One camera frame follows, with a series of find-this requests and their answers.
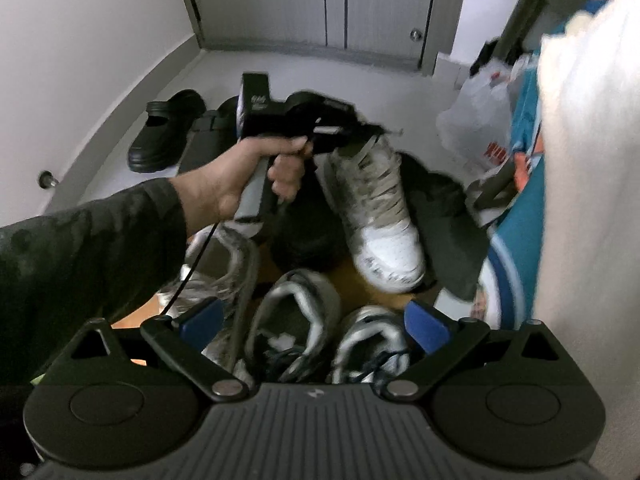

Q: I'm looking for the white plastic bag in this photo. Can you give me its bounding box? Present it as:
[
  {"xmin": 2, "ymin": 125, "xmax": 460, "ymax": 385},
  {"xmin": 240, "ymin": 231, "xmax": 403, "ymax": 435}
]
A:
[{"xmin": 436, "ymin": 57, "xmax": 521, "ymax": 181}]

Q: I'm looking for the black lined clog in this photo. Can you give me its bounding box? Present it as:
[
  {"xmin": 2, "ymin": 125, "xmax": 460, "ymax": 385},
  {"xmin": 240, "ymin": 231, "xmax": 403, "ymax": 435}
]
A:
[
  {"xmin": 177, "ymin": 95, "xmax": 241, "ymax": 176},
  {"xmin": 400, "ymin": 152, "xmax": 493, "ymax": 301}
]

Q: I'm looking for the grey blue running sneaker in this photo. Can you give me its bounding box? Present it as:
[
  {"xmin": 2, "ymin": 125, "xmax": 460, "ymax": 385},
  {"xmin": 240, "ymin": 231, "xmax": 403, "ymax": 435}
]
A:
[
  {"xmin": 331, "ymin": 306, "xmax": 412, "ymax": 385},
  {"xmin": 245, "ymin": 268, "xmax": 343, "ymax": 383}
]

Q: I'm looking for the black strap shoe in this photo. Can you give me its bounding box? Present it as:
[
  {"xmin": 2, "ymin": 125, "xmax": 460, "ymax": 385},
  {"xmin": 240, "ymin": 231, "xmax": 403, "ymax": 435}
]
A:
[
  {"xmin": 127, "ymin": 89, "xmax": 207, "ymax": 175},
  {"xmin": 272, "ymin": 195, "xmax": 351, "ymax": 273}
]

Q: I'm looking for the person's left forearm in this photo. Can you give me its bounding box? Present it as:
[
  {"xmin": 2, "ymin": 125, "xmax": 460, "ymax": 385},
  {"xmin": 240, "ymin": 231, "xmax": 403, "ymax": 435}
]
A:
[{"xmin": 0, "ymin": 177, "xmax": 191, "ymax": 391}]

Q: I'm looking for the white blanket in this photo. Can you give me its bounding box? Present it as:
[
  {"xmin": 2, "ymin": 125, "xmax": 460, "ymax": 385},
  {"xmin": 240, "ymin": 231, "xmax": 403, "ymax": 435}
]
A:
[{"xmin": 532, "ymin": 0, "xmax": 640, "ymax": 341}]

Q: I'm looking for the orange carrot floor mat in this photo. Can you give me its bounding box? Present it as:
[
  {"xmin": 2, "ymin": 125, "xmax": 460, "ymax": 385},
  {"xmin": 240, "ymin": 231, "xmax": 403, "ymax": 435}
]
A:
[{"xmin": 30, "ymin": 255, "xmax": 441, "ymax": 386}]

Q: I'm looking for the dark green cabinet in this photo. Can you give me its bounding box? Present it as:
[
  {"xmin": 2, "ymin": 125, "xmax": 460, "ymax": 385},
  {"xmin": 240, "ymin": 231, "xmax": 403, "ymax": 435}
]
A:
[{"xmin": 492, "ymin": 0, "xmax": 551, "ymax": 68}]

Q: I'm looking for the person's left hand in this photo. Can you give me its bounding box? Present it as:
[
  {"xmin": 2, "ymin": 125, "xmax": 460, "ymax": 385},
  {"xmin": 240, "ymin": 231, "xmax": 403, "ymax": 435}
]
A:
[{"xmin": 172, "ymin": 136, "xmax": 314, "ymax": 235}]

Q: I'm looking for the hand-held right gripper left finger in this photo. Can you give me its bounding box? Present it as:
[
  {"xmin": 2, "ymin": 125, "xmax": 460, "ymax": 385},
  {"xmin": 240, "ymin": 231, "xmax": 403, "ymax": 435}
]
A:
[{"xmin": 50, "ymin": 297, "xmax": 253, "ymax": 403}]

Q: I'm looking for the white patterned lace sneaker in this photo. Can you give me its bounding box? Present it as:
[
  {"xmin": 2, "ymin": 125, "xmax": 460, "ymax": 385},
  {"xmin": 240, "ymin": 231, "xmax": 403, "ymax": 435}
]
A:
[
  {"xmin": 160, "ymin": 225, "xmax": 261, "ymax": 381},
  {"xmin": 312, "ymin": 132, "xmax": 427, "ymax": 293}
]

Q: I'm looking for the blue printed bed sheet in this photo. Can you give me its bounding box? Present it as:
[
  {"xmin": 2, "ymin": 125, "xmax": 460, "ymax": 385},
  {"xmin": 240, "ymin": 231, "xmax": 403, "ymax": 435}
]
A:
[{"xmin": 477, "ymin": 0, "xmax": 631, "ymax": 331}]

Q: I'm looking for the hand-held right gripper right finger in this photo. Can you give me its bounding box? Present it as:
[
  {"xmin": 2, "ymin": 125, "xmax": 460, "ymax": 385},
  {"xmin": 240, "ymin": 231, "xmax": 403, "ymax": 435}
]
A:
[{"xmin": 381, "ymin": 301, "xmax": 583, "ymax": 403}]

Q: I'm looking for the black bag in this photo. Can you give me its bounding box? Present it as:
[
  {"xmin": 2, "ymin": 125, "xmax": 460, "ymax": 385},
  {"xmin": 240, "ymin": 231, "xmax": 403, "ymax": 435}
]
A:
[{"xmin": 470, "ymin": 37, "xmax": 501, "ymax": 76}]

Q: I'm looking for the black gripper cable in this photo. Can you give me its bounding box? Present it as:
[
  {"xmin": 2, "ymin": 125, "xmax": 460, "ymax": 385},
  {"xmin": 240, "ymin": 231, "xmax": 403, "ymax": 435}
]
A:
[{"xmin": 162, "ymin": 221, "xmax": 221, "ymax": 318}]

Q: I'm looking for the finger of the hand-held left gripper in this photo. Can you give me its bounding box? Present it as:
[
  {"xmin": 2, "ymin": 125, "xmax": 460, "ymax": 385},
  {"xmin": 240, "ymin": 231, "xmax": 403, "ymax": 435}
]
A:
[{"xmin": 350, "ymin": 121, "xmax": 405, "ymax": 140}]

